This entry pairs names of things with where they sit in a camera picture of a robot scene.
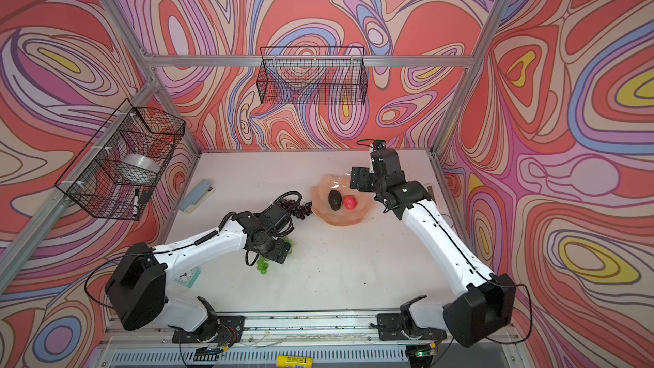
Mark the silver tape roll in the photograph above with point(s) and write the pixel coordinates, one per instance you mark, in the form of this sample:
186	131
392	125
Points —
137	164

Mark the green grape bunch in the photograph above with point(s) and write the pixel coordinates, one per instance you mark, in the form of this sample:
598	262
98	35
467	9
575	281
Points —
265	260

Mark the black wire basket left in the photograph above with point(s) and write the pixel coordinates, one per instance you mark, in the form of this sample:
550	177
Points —
96	183

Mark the pink scalloped fruit bowl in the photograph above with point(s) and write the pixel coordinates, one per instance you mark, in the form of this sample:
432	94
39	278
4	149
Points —
343	217

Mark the dark purple grape bunch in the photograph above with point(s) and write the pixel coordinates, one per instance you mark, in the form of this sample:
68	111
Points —
297	209

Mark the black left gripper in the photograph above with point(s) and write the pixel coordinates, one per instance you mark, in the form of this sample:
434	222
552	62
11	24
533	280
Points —
278	255

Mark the black wire basket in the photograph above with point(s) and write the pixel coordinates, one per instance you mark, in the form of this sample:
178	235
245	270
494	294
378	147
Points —
312	75
96	183

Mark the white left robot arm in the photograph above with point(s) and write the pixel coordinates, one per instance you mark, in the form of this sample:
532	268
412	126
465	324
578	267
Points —
138	289

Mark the red strawberry fruit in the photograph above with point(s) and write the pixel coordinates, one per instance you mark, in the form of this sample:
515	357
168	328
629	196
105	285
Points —
349	202

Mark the black wire basket back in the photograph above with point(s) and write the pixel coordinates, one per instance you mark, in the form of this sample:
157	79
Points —
312	75

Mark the yellow label tag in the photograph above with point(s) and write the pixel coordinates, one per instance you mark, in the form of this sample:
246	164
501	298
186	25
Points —
293	362

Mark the light blue stapler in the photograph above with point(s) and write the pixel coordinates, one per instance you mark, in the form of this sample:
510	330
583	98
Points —
202	191

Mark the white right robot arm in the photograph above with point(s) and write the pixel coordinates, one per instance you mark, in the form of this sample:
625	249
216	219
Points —
484	300

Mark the dark avocado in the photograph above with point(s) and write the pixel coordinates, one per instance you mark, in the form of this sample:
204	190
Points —
335	200

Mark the black marker pen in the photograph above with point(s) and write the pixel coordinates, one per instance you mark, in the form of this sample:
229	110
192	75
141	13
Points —
136	205

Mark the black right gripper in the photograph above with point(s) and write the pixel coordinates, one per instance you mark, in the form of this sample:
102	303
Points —
364	173

